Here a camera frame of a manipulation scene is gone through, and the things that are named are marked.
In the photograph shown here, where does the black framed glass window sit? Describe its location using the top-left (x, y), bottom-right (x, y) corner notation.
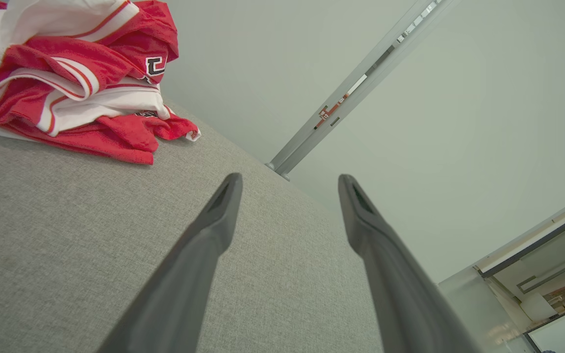
top-left (476, 203), bottom-right (565, 353)

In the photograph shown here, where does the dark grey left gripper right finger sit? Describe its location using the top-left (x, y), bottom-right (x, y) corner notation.
top-left (338, 174), bottom-right (482, 353)

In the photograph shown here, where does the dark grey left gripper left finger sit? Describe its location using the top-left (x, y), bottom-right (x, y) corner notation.
top-left (97, 173), bottom-right (243, 353)

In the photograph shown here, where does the red shorts Bulls 23 print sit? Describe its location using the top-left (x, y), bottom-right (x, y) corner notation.
top-left (0, 110), bottom-right (202, 165)

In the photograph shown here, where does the grey metal partition post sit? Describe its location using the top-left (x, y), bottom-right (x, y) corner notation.
top-left (265, 0), bottom-right (460, 181)

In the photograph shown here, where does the red white jersey number 33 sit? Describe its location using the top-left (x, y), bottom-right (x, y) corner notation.
top-left (0, 0), bottom-right (180, 137)

